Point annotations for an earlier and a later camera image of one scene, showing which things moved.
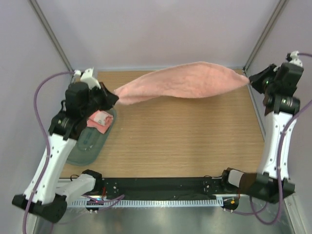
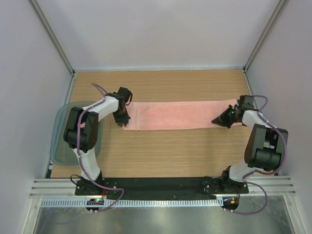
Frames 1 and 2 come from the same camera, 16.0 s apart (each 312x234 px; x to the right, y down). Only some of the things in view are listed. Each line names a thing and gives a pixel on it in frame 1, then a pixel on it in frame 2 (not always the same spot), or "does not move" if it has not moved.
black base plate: (117, 187) does not move
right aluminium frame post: (281, 6) does not move
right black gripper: (255, 80) → (222, 120)
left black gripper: (110, 99) → (124, 120)
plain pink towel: (192, 80) → (177, 115)
